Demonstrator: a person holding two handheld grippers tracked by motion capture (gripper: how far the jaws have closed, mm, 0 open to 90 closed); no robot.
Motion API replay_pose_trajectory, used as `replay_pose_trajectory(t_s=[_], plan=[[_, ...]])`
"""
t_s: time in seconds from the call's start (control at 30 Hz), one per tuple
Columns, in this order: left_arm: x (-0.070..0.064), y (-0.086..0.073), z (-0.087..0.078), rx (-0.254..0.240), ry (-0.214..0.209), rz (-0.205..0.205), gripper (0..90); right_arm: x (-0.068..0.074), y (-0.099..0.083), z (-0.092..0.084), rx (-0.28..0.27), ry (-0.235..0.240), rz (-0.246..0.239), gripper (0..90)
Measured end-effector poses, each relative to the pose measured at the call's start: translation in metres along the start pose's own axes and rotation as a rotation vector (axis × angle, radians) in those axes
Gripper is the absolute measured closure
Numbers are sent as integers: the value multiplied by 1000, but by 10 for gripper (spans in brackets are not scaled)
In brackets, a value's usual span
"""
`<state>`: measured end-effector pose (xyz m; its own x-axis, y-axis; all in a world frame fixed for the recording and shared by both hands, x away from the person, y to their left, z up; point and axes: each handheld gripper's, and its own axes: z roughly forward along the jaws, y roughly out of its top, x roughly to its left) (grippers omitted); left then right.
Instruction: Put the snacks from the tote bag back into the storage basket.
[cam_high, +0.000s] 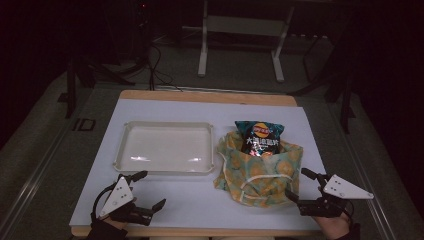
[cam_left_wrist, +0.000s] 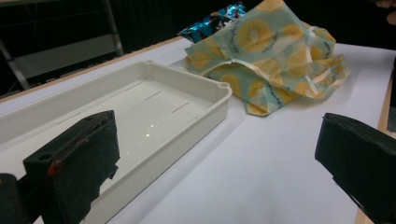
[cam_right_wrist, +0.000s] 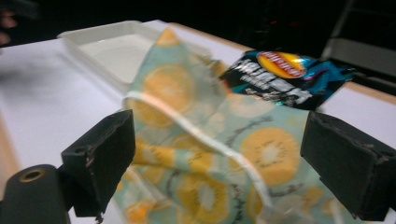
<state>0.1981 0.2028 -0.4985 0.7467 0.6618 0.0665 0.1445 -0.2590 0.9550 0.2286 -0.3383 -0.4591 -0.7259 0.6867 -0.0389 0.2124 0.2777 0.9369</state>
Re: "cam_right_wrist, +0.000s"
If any black and blue chip bag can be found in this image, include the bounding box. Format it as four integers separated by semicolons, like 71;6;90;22
219;49;357;112

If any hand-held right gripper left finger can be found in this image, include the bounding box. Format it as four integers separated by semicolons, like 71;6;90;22
61;109;136;218

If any grey metal stand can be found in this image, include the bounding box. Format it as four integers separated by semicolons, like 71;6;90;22
320;0;396;96

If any fruit-print snack bag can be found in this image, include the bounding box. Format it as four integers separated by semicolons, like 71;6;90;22
112;27;375;224

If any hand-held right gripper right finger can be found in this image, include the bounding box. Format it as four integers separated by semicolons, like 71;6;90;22
300;110;396;222

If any white plastic tray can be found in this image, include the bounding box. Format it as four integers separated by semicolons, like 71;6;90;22
57;20;213;94

